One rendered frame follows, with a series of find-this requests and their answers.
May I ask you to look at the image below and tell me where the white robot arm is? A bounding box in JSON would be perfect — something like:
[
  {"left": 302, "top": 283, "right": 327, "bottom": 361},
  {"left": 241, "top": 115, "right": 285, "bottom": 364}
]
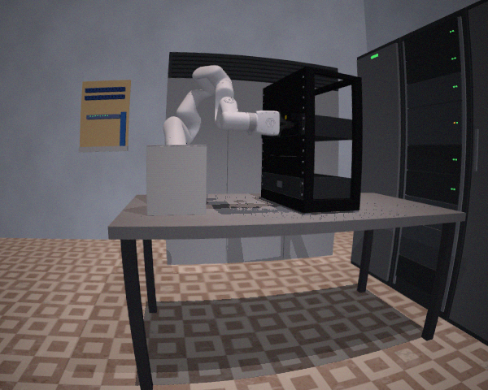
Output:
[{"left": 163, "top": 65, "right": 257, "bottom": 145}]

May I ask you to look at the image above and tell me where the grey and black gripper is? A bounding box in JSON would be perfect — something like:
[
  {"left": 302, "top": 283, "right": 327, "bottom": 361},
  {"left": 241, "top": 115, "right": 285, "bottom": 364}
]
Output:
[{"left": 253, "top": 110, "right": 294, "bottom": 137}]

